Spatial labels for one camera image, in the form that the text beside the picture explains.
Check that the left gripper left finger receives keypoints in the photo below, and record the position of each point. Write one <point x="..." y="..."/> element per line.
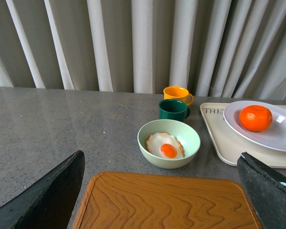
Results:
<point x="49" y="202"/>

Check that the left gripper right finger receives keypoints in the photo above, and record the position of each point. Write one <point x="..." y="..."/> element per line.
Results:
<point x="266" y="189"/>

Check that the white ridged plate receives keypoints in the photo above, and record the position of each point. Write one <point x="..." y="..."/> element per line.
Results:
<point x="274" y="137"/>

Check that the orange fruit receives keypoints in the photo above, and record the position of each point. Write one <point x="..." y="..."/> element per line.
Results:
<point x="256" y="118"/>

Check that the beige bear tray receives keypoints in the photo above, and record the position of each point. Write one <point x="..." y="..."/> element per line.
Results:
<point x="229" y="144"/>

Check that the wooden cutting board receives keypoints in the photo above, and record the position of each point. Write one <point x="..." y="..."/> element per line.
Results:
<point x="116" y="200"/>

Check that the light green bowl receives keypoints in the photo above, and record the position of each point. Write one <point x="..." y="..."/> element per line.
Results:
<point x="186" y="135"/>

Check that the fake fried egg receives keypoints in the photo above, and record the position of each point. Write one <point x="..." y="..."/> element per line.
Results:
<point x="164" y="145"/>

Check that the dark green mug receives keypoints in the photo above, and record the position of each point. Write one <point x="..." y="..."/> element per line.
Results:
<point x="173" y="109"/>

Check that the yellow mug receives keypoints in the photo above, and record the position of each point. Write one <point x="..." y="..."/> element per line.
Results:
<point x="179" y="93"/>

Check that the white pleated curtain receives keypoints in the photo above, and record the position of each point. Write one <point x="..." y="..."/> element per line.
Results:
<point x="219" y="48"/>

